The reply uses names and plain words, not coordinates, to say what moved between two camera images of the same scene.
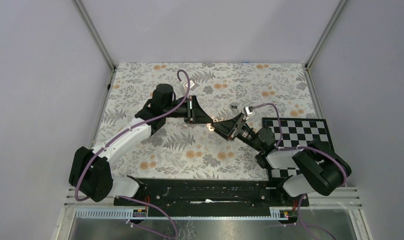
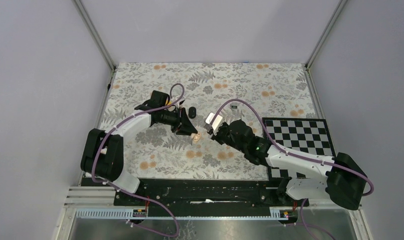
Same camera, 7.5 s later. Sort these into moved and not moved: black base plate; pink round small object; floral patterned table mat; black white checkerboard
Moved: pink round small object
Not moved: black base plate; black white checkerboard; floral patterned table mat
